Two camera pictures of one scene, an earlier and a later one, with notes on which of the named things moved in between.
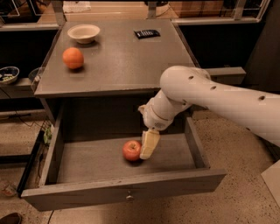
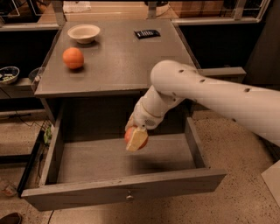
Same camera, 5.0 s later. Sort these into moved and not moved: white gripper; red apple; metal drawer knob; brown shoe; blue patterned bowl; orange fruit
Moved: red apple; white gripper
Not moved: blue patterned bowl; brown shoe; metal drawer knob; orange fruit
